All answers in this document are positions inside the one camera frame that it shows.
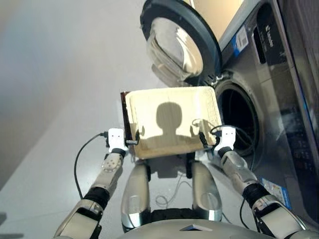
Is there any silver robot torso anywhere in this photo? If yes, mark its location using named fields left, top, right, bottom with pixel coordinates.
left=117, top=208, right=275, bottom=239

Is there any pale woven basket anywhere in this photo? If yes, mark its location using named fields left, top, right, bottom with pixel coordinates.
left=124, top=86, right=222, bottom=160

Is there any round glass washer door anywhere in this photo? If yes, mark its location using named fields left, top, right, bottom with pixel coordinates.
left=140, top=0, right=223, bottom=83

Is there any large blue rating label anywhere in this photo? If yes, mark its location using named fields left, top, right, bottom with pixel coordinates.
left=260, top=177, right=292, bottom=211

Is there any silver robot leg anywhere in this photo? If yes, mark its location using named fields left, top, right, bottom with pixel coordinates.
left=121, top=163, right=152, bottom=229
left=191, top=160, right=223, bottom=222

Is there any grey washing machine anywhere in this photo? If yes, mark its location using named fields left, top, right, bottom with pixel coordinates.
left=199, top=0, right=319, bottom=225

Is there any dark brown basket stand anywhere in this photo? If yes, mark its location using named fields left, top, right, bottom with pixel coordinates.
left=120, top=91, right=133, bottom=141

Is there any small blue QR sticker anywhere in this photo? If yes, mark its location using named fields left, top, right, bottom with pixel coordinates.
left=231, top=26, right=250, bottom=52

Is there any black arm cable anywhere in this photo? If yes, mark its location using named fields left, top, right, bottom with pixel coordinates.
left=74, top=132, right=109, bottom=200
left=210, top=124, right=257, bottom=230

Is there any thin floor wire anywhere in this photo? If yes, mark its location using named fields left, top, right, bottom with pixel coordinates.
left=156, top=174, right=192, bottom=207

